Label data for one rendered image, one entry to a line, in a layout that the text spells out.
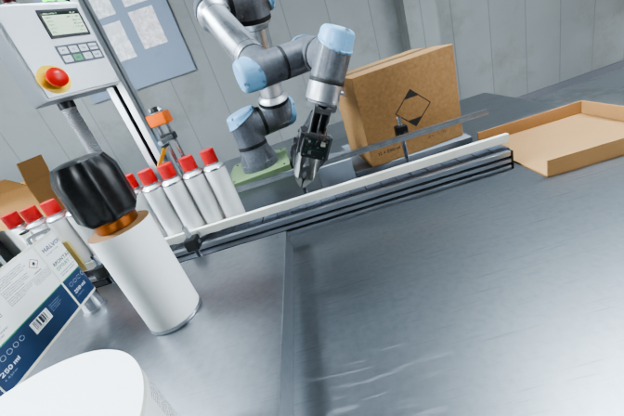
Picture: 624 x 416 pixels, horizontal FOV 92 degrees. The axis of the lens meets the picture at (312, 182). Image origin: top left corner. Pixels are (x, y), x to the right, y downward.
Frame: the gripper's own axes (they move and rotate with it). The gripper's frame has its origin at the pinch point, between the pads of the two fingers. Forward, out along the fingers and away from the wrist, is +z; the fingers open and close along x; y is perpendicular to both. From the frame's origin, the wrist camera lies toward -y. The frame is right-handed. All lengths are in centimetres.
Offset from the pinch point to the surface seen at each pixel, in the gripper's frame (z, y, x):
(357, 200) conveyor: -0.3, 6.0, 13.3
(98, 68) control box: -15, -9, -52
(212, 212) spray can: 11.3, 2.7, -20.5
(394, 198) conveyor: -2.3, 5.4, 22.0
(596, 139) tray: -26, 5, 65
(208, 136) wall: 62, -235, -77
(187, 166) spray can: 0.8, 2.0, -27.4
